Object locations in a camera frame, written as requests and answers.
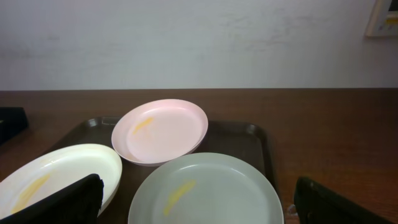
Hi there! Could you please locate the black soapy water tray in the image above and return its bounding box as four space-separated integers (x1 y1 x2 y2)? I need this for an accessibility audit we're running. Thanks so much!
0 107 29 144

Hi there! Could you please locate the cream plastic plate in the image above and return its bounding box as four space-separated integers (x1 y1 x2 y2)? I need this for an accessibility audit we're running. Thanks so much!
1 144 123 218

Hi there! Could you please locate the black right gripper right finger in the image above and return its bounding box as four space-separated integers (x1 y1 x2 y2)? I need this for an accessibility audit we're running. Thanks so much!
294 177 392 224

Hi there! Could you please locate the grey-green plastic plate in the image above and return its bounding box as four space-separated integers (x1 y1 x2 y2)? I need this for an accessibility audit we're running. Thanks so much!
127 152 284 224

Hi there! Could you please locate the pink plastic plate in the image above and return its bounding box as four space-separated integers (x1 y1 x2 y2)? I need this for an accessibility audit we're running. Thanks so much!
111 99 209 166

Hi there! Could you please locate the white framed wall object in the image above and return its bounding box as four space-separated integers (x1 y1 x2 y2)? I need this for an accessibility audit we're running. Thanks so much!
365 0 397 38

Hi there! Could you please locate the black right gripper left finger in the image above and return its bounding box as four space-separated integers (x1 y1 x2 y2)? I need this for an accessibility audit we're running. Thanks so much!
1 174 104 224

